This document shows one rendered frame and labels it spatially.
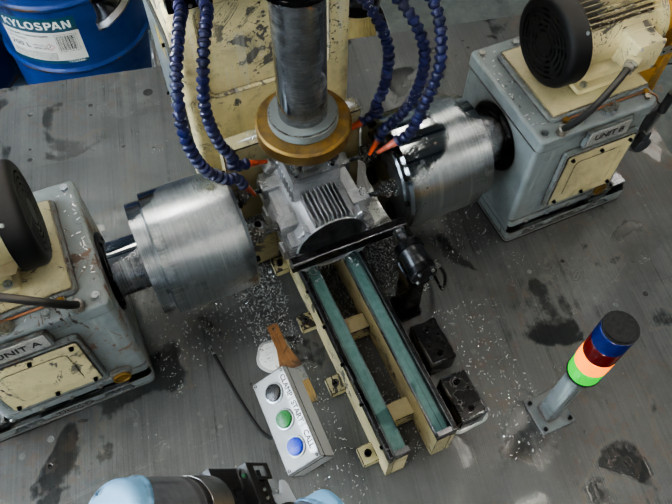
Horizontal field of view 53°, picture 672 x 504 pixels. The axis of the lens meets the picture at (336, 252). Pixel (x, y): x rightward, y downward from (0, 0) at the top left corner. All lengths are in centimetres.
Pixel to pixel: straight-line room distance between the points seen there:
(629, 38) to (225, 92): 79
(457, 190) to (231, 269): 48
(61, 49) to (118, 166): 106
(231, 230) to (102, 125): 79
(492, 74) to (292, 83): 52
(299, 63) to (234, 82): 33
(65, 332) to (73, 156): 74
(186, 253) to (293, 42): 43
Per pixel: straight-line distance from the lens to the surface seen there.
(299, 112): 121
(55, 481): 153
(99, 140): 193
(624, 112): 153
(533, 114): 146
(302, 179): 132
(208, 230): 126
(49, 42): 283
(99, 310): 123
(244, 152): 139
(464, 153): 139
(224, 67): 140
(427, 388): 137
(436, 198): 139
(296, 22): 107
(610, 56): 149
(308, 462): 116
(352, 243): 137
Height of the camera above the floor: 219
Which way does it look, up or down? 59 degrees down
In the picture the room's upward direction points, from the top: 1 degrees clockwise
